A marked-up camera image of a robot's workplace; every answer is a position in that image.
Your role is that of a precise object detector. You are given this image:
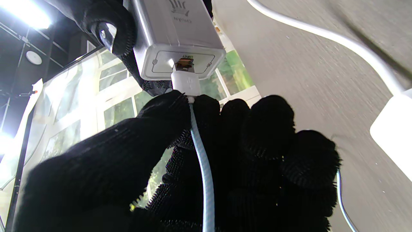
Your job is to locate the black backdrop frame pole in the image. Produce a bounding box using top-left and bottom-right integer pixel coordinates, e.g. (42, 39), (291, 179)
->
(5, 106), (36, 232)

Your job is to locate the printed garden window backdrop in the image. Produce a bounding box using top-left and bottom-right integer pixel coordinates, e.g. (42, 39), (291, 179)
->
(0, 42), (261, 226)

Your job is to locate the grey USB wall charger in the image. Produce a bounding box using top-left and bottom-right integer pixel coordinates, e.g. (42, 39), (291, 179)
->
(129, 0), (226, 81)

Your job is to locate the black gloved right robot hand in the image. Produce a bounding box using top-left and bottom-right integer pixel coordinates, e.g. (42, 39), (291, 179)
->
(45, 0), (174, 97)

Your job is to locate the light blue USB cable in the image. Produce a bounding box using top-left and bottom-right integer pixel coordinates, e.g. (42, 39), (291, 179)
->
(171, 60), (359, 232)

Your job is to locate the round white ceiling detector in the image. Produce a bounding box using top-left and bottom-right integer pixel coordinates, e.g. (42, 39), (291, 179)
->
(26, 51), (42, 65)

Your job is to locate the white power cord with plug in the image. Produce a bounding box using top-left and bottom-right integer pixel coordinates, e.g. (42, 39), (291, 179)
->
(246, 0), (406, 95)

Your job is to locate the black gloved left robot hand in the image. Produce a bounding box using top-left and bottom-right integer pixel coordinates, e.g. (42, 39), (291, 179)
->
(13, 90), (342, 232)

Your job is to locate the bright ceiling lamp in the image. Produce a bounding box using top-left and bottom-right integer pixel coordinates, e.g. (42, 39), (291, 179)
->
(0, 0), (52, 29)

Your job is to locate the white power strip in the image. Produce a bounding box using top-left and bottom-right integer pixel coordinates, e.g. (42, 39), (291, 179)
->
(370, 89), (412, 182)

